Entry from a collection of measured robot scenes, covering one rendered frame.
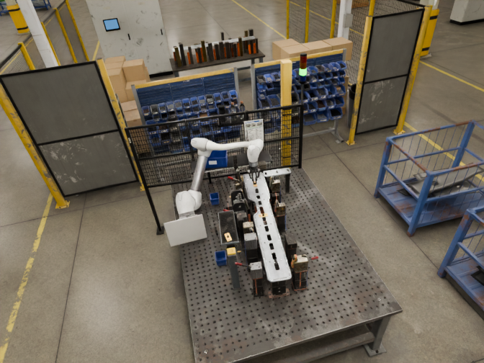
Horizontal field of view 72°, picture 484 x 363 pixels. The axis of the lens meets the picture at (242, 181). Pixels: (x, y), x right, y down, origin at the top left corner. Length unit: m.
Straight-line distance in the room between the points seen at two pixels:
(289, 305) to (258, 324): 0.30
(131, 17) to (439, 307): 8.36
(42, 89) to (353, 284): 4.03
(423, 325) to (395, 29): 3.83
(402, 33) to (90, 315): 5.39
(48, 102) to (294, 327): 3.79
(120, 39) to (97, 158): 4.83
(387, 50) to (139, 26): 5.98
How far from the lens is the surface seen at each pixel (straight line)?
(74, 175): 5.31
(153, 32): 9.33
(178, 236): 3.30
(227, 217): 2.87
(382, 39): 5.47
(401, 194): 4.82
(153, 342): 3.69
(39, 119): 4.94
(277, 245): 2.83
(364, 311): 2.92
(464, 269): 4.19
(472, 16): 13.48
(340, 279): 3.05
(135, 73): 7.34
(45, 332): 4.24
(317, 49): 6.13
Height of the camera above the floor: 3.15
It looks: 38 degrees down
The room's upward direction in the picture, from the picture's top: 6 degrees counter-clockwise
